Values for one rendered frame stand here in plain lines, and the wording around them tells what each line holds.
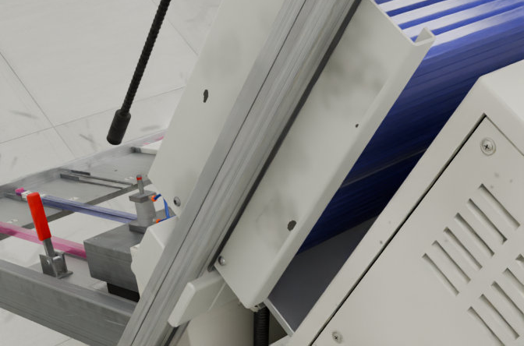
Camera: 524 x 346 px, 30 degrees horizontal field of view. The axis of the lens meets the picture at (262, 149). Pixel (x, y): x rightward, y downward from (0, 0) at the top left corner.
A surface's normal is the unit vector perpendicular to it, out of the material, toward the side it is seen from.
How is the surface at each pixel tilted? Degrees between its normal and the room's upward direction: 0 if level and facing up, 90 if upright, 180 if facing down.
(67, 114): 0
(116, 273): 90
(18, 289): 90
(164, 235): 0
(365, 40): 90
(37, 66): 0
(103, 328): 90
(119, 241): 44
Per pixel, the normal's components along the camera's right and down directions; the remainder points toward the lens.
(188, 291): -0.73, 0.28
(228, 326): 0.66, 0.07
